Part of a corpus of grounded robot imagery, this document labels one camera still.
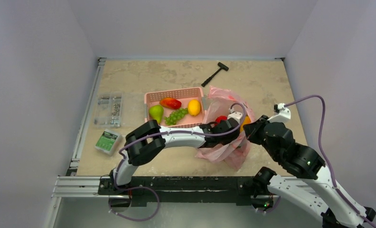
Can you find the red orange fake mango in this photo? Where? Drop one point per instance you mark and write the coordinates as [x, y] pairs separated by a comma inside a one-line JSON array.
[[170, 103]]

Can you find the aluminium frame rail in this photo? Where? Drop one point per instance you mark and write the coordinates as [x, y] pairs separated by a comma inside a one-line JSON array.
[[70, 185]]

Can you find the green labelled small box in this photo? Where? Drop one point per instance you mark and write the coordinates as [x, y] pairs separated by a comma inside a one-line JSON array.
[[108, 142]]

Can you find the black hammer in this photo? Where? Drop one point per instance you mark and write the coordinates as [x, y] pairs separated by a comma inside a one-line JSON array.
[[221, 67]]

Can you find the green fake pear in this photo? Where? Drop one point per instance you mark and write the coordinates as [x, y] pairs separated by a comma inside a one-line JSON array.
[[156, 112]]

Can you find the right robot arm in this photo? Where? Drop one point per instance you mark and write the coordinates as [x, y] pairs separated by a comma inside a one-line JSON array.
[[334, 207]]

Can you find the pink plastic bag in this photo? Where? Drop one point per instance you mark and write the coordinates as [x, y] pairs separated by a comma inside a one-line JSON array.
[[234, 148]]

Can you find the clear plastic screw organizer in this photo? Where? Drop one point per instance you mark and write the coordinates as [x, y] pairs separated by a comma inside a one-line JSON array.
[[108, 110]]

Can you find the pink perforated plastic basket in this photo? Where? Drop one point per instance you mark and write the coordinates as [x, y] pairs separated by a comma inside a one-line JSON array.
[[184, 96]]

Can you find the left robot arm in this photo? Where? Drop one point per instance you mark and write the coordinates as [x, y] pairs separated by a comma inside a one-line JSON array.
[[144, 143]]

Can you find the green fake grape bunch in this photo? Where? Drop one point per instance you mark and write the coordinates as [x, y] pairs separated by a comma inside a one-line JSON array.
[[176, 116]]

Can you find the yellow fake lemon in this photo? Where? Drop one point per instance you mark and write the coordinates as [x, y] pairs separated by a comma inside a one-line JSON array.
[[194, 107]]

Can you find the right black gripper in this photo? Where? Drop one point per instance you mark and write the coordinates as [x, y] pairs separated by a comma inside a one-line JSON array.
[[252, 131]]

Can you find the red fake fruit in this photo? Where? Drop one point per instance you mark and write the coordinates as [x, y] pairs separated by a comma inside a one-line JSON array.
[[220, 118]]

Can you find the orange yellow fake fruit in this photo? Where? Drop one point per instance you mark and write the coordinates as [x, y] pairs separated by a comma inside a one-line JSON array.
[[246, 121]]

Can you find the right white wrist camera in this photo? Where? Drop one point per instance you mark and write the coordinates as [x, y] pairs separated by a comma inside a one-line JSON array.
[[281, 113]]

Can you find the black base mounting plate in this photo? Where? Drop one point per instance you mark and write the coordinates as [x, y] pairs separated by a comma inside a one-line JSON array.
[[141, 190]]

